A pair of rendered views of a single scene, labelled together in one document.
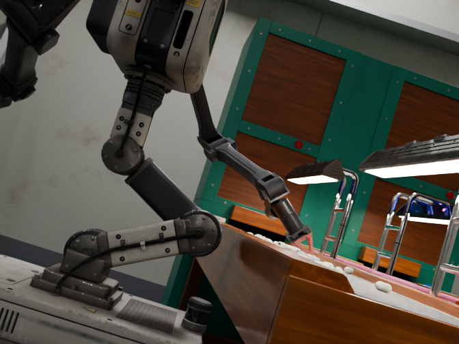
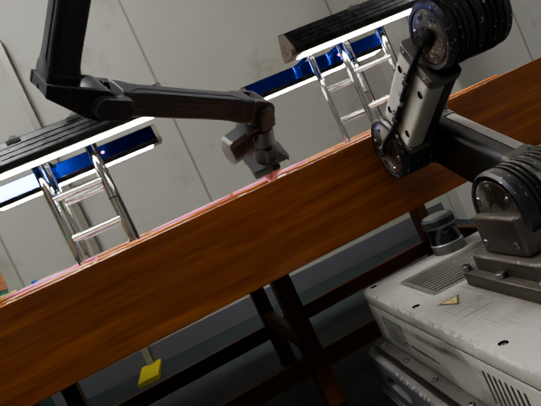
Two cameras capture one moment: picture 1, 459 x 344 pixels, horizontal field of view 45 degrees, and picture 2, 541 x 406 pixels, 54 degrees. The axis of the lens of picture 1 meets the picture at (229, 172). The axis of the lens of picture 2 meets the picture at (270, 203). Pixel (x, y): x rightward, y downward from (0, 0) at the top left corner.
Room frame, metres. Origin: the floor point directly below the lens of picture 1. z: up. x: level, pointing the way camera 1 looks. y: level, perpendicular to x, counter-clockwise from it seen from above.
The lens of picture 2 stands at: (2.02, 1.03, 0.79)
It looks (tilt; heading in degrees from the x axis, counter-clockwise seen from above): 3 degrees down; 262
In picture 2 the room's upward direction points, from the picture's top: 25 degrees counter-clockwise
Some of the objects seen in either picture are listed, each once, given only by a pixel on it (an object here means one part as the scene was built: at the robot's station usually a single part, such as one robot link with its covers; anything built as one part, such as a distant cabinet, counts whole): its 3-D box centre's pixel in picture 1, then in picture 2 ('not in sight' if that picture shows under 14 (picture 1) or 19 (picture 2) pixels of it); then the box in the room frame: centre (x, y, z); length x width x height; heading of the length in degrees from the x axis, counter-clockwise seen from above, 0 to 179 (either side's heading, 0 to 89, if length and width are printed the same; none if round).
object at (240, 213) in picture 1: (261, 220); not in sight; (2.71, -0.22, 0.83); 0.30 x 0.06 x 0.07; 96
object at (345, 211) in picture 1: (318, 218); (84, 208); (2.28, -0.40, 0.90); 0.20 x 0.19 x 0.45; 6
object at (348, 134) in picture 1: (340, 153); not in sight; (3.05, -0.55, 1.31); 1.36 x 0.55 x 0.95; 96
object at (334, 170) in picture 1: (312, 171); (47, 142); (2.28, -0.32, 1.08); 0.62 x 0.08 x 0.07; 6
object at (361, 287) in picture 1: (300, 261); not in sight; (1.84, -0.31, 0.73); 1.81 x 0.30 x 0.02; 6
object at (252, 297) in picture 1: (235, 259); (302, 213); (1.82, -0.10, 0.67); 1.81 x 0.12 x 0.19; 6
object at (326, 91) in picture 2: not in sight; (341, 104); (1.36, -0.91, 0.90); 0.20 x 0.19 x 0.45; 6
